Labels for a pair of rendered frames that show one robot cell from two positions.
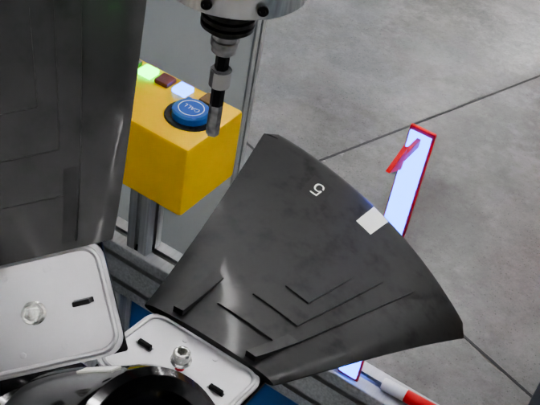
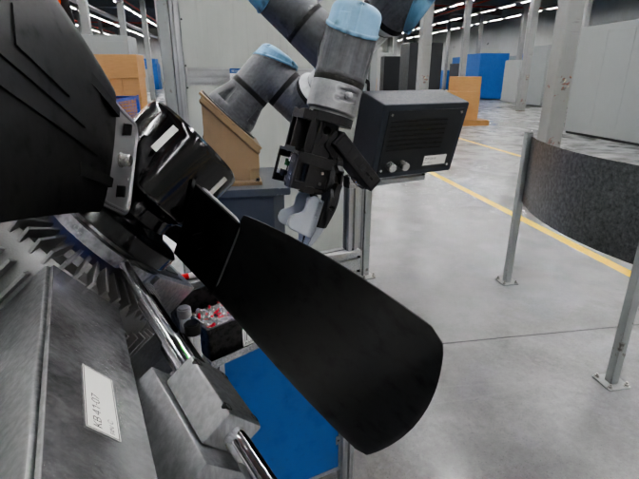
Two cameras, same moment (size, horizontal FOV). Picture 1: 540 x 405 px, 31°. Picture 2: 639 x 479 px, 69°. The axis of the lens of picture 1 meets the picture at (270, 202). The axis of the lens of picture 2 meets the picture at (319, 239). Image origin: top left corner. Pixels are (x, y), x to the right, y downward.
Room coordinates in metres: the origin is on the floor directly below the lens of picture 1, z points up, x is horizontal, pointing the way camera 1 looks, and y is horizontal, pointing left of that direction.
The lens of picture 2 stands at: (-0.12, 0.37, 1.29)
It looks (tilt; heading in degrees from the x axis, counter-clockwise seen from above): 20 degrees down; 306
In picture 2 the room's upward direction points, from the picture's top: straight up
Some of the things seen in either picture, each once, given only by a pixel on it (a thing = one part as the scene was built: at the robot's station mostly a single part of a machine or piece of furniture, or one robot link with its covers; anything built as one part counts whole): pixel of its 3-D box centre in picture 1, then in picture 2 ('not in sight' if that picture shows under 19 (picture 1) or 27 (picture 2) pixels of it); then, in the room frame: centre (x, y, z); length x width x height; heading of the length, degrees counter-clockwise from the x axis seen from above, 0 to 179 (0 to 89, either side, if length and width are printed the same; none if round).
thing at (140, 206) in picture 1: (146, 206); not in sight; (0.85, 0.14, 0.92); 0.03 x 0.03 x 0.12; 64
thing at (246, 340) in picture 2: not in sight; (237, 311); (0.50, -0.20, 0.85); 0.22 x 0.17 x 0.07; 78
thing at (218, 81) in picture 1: (218, 90); not in sight; (0.40, 0.04, 1.40); 0.01 x 0.01 x 0.05
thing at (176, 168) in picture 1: (153, 137); not in sight; (0.85, 0.14, 1.02); 0.16 x 0.10 x 0.11; 64
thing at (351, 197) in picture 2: not in sight; (351, 213); (0.49, -0.60, 0.96); 0.03 x 0.03 x 0.20; 64
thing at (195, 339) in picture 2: not in sight; (194, 345); (0.28, 0.07, 0.99); 0.02 x 0.02 x 0.06
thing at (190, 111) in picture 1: (190, 113); not in sight; (0.83, 0.10, 1.08); 0.04 x 0.04 x 0.02
